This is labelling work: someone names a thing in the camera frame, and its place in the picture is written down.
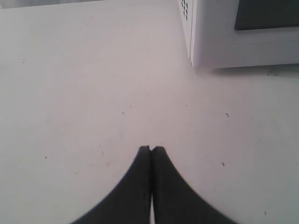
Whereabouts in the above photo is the white microwave oven body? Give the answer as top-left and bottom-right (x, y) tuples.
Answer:
(177, 0), (193, 60)

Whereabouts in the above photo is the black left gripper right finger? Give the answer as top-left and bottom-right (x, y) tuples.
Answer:
(151, 147), (235, 224)

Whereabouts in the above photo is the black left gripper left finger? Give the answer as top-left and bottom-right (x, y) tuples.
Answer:
(74, 146), (152, 224)

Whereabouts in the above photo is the white microwave door with handle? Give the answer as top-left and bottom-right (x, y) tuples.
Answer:
(191, 0), (299, 69)

